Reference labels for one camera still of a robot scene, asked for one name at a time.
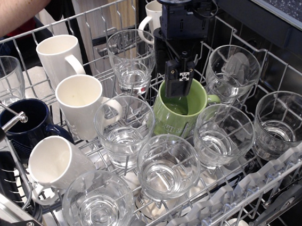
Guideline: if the tall white mug middle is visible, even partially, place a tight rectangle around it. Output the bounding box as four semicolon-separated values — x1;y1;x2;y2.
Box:
55;74;123;140

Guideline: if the clear glass far right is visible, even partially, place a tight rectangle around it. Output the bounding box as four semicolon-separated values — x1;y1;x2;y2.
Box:
253;91;302;161

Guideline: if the clear glass centre left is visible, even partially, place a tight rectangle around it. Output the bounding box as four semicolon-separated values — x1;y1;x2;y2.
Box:
94;95;155;169

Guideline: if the black plastic basket piece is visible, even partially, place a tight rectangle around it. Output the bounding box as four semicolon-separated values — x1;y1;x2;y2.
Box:
0;151;27;207

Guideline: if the wire dishwasher rack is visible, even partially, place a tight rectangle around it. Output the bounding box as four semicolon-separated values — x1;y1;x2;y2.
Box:
0;0;302;226

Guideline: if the clear glass front centre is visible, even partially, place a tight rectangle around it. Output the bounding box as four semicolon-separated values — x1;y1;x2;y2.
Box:
136;134;200;201

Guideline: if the white mug lying front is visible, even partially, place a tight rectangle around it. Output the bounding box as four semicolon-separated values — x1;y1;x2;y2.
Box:
28;136;96;206

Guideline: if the white mug back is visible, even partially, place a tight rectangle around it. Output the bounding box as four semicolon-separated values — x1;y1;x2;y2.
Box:
137;0;162;45

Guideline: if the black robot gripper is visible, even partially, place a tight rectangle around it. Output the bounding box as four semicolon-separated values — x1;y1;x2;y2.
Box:
154;0;213;98

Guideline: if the tall white mug upper left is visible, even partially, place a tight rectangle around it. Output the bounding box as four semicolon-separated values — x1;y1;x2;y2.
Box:
36;34;86;89

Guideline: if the white cup under rack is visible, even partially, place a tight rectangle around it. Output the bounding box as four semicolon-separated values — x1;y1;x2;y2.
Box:
135;190;173;223

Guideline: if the grey plastic tine row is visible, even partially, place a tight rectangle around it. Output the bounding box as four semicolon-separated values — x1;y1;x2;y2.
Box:
166;142;302;226

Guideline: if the clear glass back middle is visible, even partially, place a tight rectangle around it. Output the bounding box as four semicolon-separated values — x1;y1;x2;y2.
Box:
107;29;156;95

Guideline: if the clear glass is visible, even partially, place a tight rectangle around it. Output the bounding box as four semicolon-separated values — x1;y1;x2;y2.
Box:
253;91;302;161
0;56;26;113
205;45;261;105
193;104;255;170
107;29;156;95
62;170;134;226
94;95;155;169
136;134;200;201

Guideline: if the clear glass front left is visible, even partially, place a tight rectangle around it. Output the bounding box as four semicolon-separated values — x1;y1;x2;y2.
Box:
62;170;134;226

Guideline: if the clear glass centre right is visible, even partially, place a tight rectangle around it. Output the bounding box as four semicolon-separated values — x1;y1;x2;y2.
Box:
193;104;255;170

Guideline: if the dark blue mug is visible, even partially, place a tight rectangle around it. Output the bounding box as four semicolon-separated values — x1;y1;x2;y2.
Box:
6;98;74;164

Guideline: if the tall white mug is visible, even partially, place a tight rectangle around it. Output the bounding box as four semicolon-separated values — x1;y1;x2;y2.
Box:
36;34;86;89
55;74;123;140

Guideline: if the clear glass far left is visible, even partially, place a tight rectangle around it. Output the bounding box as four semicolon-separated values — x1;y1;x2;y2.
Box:
0;56;26;113

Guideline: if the green ceramic mug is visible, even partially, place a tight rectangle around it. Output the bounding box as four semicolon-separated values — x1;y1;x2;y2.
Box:
153;79;220;138

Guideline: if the clear glass back right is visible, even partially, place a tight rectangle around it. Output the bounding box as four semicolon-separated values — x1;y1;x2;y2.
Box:
205;45;261;105

